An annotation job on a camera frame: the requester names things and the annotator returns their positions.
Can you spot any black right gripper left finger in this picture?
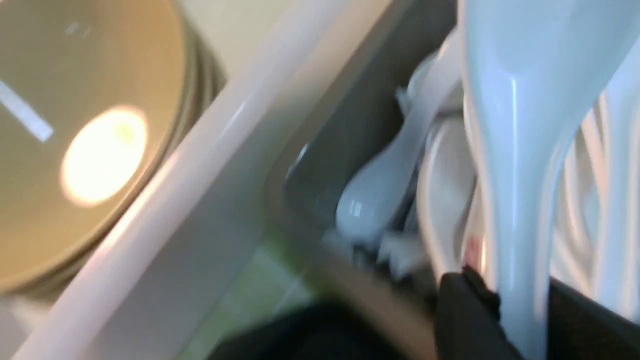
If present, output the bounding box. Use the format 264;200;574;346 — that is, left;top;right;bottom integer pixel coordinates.
434;265;522;360

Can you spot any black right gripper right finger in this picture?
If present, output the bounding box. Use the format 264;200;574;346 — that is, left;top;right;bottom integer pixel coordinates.
547;278;640;360

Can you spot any white soup spoon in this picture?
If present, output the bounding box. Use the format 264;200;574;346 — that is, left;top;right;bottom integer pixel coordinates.
457;0;639;360

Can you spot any stacked beige bowl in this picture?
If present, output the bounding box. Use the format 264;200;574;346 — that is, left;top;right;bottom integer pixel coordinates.
0;0;191;294
13;26;224;303

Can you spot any top stacked beige bowl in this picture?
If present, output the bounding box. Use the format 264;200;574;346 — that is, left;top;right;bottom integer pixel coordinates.
0;0;191;294

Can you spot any pile of white spoons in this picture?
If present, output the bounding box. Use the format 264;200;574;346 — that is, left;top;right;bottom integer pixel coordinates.
320;30;640;321

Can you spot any green checkered tablecloth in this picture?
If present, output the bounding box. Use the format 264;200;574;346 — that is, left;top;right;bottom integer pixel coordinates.
176;231;326;360

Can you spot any grey spoon bin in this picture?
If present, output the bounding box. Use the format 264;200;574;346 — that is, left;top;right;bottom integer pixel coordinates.
266;0;457;304

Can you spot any large white plastic tub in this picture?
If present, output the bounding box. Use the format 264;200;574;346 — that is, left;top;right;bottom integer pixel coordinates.
1;0;394;360

